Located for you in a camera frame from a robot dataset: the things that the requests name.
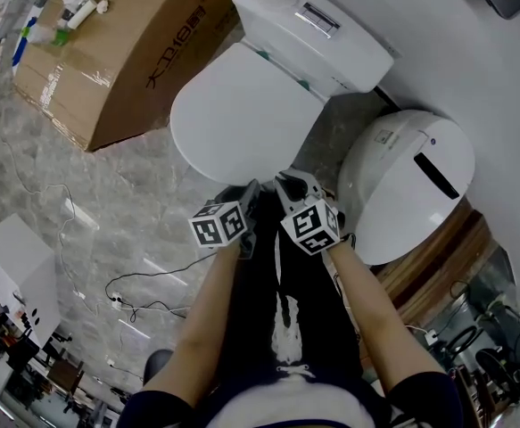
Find person's right forearm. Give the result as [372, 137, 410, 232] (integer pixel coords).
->
[328, 243, 448, 396]

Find black printed trousers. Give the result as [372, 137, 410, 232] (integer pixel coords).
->
[214, 185, 376, 387]

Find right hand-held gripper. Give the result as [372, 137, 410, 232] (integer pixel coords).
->
[273, 169, 342, 257]

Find person's left forearm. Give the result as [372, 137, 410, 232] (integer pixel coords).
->
[143, 243, 243, 394]

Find clear bottle with green label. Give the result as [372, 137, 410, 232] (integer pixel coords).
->
[25, 24, 70, 46]

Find large brown cardboard box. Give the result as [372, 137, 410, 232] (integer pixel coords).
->
[12, 0, 243, 152]

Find white metal cabinet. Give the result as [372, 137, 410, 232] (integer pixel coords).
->
[0, 213, 62, 350]

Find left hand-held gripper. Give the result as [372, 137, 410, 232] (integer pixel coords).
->
[187, 178, 263, 260]

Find white and blue flat board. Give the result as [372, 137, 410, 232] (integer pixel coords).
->
[12, 13, 36, 69]

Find white ceramic toilet with tank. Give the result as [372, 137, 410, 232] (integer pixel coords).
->
[231, 0, 395, 106]

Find brown wooden pallet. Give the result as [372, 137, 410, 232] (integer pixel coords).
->
[373, 196, 501, 329]

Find white tube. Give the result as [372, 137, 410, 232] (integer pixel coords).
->
[66, 1, 98, 30]

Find white and navy shirt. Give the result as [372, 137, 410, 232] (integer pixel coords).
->
[116, 370, 466, 428]

